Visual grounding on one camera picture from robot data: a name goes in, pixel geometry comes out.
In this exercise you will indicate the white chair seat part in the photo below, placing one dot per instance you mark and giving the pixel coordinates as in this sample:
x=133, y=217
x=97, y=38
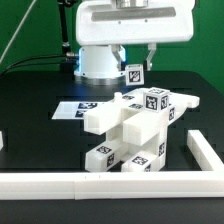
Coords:
x=135, y=137

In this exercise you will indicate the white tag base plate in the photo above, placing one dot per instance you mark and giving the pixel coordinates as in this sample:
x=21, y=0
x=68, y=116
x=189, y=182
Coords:
x=73, y=110

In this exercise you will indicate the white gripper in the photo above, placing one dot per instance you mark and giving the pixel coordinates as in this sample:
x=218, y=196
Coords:
x=118, y=22

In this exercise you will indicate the white tagged cube nut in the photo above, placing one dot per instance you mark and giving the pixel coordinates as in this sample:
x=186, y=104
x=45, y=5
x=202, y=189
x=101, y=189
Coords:
x=156, y=99
x=134, y=74

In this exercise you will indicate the white U-shaped obstacle fence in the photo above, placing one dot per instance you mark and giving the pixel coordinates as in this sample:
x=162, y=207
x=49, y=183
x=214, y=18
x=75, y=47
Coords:
x=208, y=181

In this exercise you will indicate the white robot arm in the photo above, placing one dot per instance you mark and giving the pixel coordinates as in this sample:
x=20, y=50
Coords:
x=98, y=66

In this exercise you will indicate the white chair back frame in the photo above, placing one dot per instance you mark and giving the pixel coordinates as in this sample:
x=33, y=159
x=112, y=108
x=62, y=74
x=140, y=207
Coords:
x=132, y=115

